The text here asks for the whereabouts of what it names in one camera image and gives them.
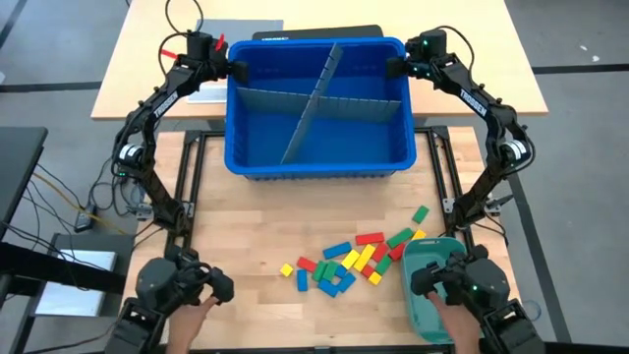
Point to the person's hand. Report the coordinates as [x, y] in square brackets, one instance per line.
[449, 314]
[201, 310]

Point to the long grey slotted divider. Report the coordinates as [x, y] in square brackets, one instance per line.
[265, 100]

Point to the long red wooden block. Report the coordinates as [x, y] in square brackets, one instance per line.
[369, 238]

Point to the white-framed smartphone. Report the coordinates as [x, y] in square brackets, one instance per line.
[206, 93]

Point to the short grey slotted divider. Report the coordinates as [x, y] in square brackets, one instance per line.
[300, 137]

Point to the long blue wooden block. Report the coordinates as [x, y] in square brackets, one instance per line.
[337, 250]

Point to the person's left forearm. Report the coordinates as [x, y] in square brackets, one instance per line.
[179, 339]

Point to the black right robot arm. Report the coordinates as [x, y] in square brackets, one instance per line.
[474, 100]

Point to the person's right hand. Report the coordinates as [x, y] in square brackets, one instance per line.
[449, 314]

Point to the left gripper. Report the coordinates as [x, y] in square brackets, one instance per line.
[201, 51]

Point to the black desk crossbar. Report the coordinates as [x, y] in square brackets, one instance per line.
[59, 273]

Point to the black power strip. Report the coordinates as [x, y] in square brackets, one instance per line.
[123, 176]

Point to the small red wooden cube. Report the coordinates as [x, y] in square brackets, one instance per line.
[368, 271]

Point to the person's left hand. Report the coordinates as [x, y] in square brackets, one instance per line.
[201, 310]

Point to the black power adapter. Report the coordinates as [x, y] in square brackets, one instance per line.
[84, 220]

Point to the person's right forearm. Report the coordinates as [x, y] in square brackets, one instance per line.
[464, 341]

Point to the black side desk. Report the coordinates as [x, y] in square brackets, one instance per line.
[19, 167]

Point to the light wood desk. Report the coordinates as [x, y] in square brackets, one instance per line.
[491, 74]

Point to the large blue plastic bin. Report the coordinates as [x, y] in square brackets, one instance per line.
[344, 147]

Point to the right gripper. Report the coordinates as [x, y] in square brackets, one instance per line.
[430, 54]

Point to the small green plastic basket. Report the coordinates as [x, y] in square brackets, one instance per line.
[417, 319]

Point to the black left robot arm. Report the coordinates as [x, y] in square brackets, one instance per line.
[164, 100]

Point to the grey flat panel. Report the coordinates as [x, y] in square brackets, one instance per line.
[250, 27]

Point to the long green wooden block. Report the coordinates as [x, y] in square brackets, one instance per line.
[400, 238]

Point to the grey metal plate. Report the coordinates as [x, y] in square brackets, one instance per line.
[98, 241]

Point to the small yellow wooden cube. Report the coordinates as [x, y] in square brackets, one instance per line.
[286, 270]
[375, 278]

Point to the silver metal clamp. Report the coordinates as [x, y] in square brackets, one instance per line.
[496, 204]
[142, 211]

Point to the long yellow wooden block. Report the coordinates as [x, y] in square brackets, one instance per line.
[364, 257]

